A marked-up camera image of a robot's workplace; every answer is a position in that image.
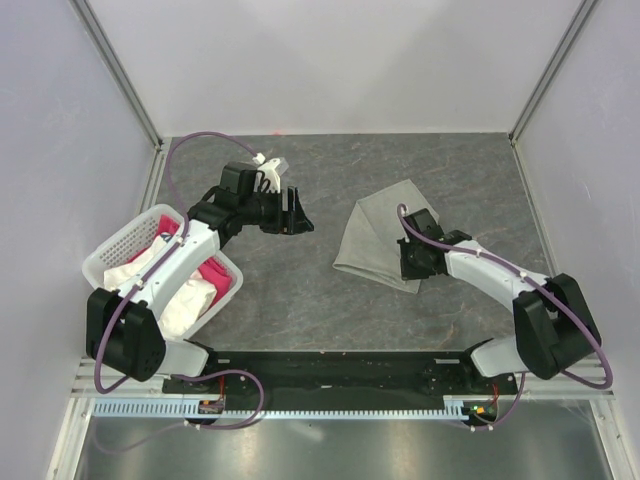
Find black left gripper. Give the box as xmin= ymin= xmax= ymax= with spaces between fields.
xmin=239 ymin=187 xmax=313 ymax=236

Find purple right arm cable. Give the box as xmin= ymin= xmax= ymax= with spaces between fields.
xmin=396 ymin=202 xmax=615 ymax=434

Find aluminium frame rail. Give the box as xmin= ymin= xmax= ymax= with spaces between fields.
xmin=70 ymin=359 xmax=613 ymax=401

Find grey-green cloth napkin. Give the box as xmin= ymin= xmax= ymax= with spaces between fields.
xmin=333 ymin=179 xmax=439 ymax=294

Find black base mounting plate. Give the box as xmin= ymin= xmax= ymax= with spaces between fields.
xmin=162 ymin=350 xmax=521 ymax=401

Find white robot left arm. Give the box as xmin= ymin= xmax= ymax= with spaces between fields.
xmin=86 ymin=158 xmax=314 ymax=393

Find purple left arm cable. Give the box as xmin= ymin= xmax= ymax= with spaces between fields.
xmin=92 ymin=131 xmax=266 ymax=454

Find white plastic laundry basket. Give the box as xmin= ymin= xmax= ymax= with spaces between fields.
xmin=82 ymin=204 xmax=244 ymax=340

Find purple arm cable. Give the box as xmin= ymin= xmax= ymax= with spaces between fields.
xmin=396 ymin=202 xmax=615 ymax=434
xmin=92 ymin=131 xmax=266 ymax=454

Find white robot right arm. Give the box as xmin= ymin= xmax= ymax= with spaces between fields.
xmin=397 ymin=204 xmax=613 ymax=394

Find white folded garment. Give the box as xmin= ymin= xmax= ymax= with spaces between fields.
xmin=103 ymin=233 xmax=218 ymax=338

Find pink cloth in basket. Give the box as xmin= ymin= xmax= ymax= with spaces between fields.
xmin=119 ymin=211 xmax=238 ymax=314

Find grey slotted cable duct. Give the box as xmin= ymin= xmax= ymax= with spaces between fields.
xmin=93 ymin=398 xmax=494 ymax=421

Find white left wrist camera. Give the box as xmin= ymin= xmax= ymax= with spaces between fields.
xmin=252 ymin=153 xmax=289 ymax=193

